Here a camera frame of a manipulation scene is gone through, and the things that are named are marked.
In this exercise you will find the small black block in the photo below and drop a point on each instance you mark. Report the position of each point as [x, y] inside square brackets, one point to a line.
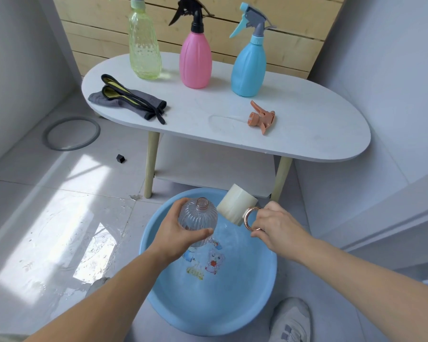
[120, 158]

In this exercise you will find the blue spray bottle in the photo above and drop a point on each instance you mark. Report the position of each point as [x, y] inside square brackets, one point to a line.
[249, 71]

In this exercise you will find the person's left forearm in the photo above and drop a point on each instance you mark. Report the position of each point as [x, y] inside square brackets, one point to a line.
[89, 306]

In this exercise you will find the orange spray head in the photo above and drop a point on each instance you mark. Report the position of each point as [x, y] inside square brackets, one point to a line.
[262, 116]

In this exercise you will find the pink spray bottle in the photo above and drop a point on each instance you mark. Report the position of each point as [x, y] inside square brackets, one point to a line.
[195, 60]

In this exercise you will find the white oval table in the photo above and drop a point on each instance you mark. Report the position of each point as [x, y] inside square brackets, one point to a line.
[306, 121]

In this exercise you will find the green grey spray nozzle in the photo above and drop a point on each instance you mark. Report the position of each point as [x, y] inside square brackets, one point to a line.
[137, 1]

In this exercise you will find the person's right forearm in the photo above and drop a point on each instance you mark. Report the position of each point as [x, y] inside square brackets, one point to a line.
[374, 284]

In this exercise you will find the blue grey spray nozzle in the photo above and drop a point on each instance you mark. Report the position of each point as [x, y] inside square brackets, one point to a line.
[253, 21]

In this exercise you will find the green clear spray bottle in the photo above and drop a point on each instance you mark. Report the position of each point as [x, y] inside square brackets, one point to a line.
[144, 46]

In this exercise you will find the clear ribbed spray bottle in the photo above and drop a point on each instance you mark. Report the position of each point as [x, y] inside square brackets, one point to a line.
[199, 217]

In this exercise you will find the black spray nozzle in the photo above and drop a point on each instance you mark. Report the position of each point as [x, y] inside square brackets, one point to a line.
[192, 12]

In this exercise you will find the person's right hand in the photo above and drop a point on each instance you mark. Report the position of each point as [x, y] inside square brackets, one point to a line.
[281, 227]

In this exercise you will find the person's right white shoe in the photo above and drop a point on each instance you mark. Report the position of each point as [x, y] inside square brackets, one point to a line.
[290, 320]

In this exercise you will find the blue plastic basin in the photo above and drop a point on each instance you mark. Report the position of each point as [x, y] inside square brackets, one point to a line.
[235, 292]

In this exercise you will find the grey cloth with black trim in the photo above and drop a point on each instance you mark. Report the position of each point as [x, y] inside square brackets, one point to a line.
[135, 99]

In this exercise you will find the person's left hand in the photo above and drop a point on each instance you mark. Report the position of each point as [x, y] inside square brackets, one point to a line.
[173, 238]

